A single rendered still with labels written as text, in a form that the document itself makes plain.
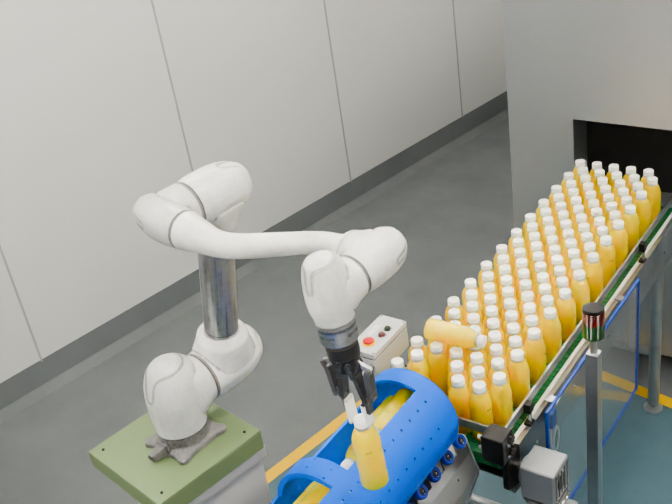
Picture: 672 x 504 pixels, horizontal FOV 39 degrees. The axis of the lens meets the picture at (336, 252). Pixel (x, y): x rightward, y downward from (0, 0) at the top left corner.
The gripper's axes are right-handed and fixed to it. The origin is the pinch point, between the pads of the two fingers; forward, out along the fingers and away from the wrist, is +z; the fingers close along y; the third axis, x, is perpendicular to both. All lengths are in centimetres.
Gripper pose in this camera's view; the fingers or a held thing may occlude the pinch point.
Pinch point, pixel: (359, 410)
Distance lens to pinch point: 223.4
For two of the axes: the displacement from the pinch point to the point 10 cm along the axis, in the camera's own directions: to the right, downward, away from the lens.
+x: 5.4, -5.1, 6.7
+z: 2.1, 8.5, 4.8
